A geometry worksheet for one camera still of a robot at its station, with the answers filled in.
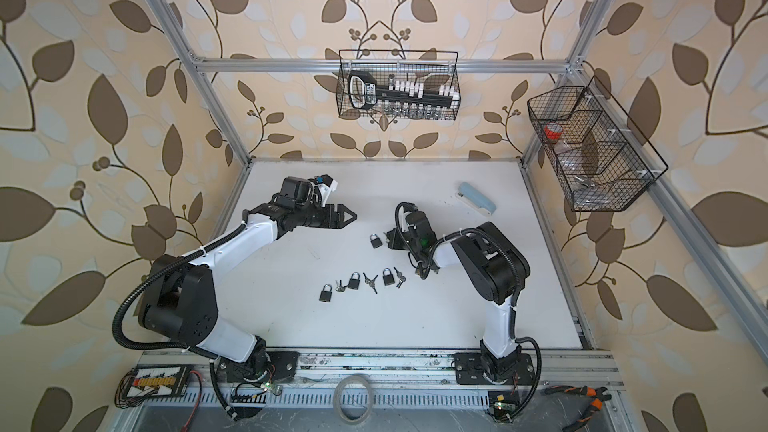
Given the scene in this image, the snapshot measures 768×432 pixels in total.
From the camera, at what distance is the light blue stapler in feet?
Answer: 3.42

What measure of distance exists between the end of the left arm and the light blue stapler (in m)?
0.47

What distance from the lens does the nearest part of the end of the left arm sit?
754 millimetres
